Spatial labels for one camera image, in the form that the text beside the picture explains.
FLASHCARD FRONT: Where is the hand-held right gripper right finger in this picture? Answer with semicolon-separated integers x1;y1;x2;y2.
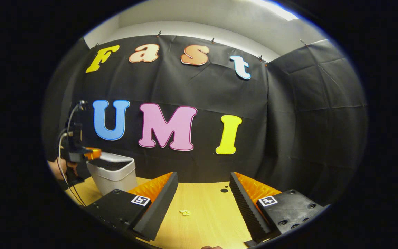
229;172;325;247

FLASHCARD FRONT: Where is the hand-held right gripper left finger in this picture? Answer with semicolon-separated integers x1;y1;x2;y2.
81;172;179;242

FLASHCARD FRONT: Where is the grey desktop garbage bin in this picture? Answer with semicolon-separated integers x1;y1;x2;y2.
87;151;137;196

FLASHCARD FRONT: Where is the wooden desktop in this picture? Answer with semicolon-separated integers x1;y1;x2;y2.
64;176;255;249

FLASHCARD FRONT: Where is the black backdrop cloth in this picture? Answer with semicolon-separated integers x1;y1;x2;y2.
42;35;369;208

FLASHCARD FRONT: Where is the ceiling light panel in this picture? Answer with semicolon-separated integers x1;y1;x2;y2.
251;0;300;21

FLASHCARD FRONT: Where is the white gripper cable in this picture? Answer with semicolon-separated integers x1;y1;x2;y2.
57;131;86;207

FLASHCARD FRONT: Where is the thin grey gripper cable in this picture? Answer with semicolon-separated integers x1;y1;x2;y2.
66;102;86;135

